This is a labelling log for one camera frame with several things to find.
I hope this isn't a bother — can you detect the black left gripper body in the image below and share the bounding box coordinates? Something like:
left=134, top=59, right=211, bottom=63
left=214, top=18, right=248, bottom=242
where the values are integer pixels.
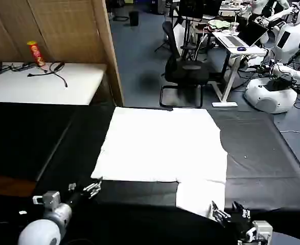
left=63, top=189, right=92, bottom=210

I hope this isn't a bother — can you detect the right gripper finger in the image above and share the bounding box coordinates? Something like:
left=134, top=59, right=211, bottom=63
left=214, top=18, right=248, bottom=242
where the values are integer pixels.
left=232, top=201, right=251, bottom=219
left=211, top=201, right=232, bottom=223

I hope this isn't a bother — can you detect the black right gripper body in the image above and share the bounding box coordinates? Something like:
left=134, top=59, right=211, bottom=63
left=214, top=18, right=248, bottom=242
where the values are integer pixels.
left=222, top=213, right=254, bottom=239

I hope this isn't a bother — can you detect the black table cover cloth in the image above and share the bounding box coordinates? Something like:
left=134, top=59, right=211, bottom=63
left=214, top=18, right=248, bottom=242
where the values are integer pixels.
left=0, top=101, right=300, bottom=245

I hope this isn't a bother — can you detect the white shirt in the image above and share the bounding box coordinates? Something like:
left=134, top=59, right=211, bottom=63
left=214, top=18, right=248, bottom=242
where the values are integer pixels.
left=90, top=106, right=228, bottom=221

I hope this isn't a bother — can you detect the white side table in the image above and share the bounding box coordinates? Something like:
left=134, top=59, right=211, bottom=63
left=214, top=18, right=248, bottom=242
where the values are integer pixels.
left=0, top=61, right=107, bottom=106

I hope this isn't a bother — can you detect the red chips can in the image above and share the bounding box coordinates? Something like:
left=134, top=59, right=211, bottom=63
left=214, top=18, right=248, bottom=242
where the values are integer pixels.
left=27, top=41, right=47, bottom=68

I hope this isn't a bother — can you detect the black office chair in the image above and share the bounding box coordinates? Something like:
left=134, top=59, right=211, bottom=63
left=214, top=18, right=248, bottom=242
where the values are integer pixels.
left=159, top=20, right=211, bottom=108

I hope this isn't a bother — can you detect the bamboo folding screen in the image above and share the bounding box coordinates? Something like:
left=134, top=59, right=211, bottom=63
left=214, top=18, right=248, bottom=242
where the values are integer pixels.
left=0, top=0, right=125, bottom=107

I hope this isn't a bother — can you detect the white standing desk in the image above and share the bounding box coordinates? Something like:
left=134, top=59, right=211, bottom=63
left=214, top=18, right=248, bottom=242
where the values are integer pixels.
left=211, top=30, right=268, bottom=108

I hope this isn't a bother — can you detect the black waste bin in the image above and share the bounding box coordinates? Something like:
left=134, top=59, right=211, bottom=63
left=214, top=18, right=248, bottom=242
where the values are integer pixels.
left=129, top=10, right=140, bottom=27

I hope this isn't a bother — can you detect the silver open laptop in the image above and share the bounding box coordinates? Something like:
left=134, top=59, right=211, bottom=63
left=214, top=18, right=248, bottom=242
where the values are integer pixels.
left=219, top=19, right=269, bottom=48

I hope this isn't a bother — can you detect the white humanoid robot wheeled base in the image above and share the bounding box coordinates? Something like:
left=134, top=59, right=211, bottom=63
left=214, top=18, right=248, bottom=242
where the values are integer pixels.
left=243, top=0, right=300, bottom=114

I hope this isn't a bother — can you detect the clear plastic cup with straw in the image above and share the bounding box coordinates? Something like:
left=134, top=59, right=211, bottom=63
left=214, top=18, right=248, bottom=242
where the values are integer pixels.
left=230, top=14, right=240, bottom=35

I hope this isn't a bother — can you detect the green cloth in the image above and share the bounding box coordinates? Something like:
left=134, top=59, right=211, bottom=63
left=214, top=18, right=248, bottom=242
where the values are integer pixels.
left=206, top=19, right=232, bottom=30

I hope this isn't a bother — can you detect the white floor cable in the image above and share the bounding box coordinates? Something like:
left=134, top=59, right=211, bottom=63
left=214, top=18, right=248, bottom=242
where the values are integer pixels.
left=280, top=116, right=300, bottom=135

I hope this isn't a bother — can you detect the black looped cable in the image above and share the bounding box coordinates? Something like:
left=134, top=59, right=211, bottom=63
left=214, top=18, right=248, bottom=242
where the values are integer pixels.
left=27, top=61, right=69, bottom=89

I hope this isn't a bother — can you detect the black power strip cable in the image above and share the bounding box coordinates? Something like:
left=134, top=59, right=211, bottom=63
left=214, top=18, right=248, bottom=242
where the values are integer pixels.
left=2, top=62, right=37, bottom=72

